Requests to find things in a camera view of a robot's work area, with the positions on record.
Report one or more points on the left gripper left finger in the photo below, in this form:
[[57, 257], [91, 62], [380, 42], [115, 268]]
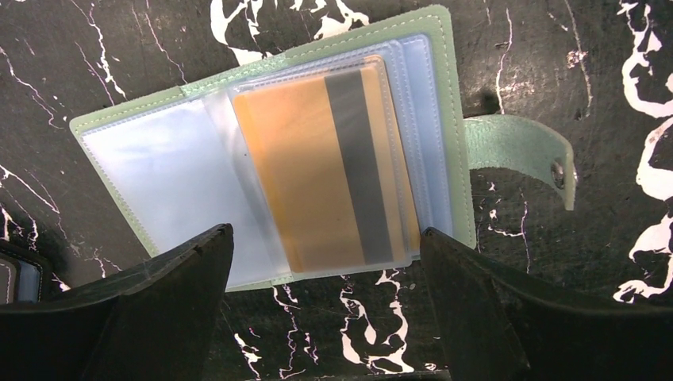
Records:
[[153, 321]]

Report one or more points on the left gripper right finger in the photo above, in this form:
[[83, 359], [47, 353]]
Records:
[[497, 323]]

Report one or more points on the green card holder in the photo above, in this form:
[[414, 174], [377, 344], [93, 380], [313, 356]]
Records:
[[176, 163]]

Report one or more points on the black card holder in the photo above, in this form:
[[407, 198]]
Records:
[[25, 275]]

